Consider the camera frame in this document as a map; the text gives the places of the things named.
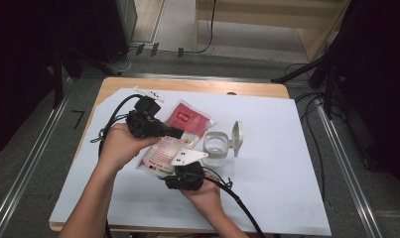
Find person's left hand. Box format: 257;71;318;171
97;123;163;173

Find black stand legs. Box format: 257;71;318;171
271;46;342;118

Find hand-held gripper cable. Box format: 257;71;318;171
201;166;267;238
89;93;146;238

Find white lidded container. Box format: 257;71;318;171
201;120;245;168

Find black floor cables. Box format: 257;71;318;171
284;61;329;203

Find white paper sheet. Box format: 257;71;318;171
49;87;333;236

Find light wooden furniture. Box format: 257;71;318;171
195;0;351;62

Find left hand-held gripper cable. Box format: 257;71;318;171
89;93;146;238

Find person's right hand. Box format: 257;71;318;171
180;179;223;214

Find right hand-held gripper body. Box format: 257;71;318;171
171;148;209;191

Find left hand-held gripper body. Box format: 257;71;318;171
126;85;166;139

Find black cabinet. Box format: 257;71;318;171
63;0;138;66

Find metal floor rail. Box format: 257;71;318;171
315;98;384;238
0;77;73;238

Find red and white pouch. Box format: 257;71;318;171
135;99;218;179

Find right hand-held gripper cable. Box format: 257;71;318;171
201;166;267;238

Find black hanging cable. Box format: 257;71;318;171
194;0;218;55

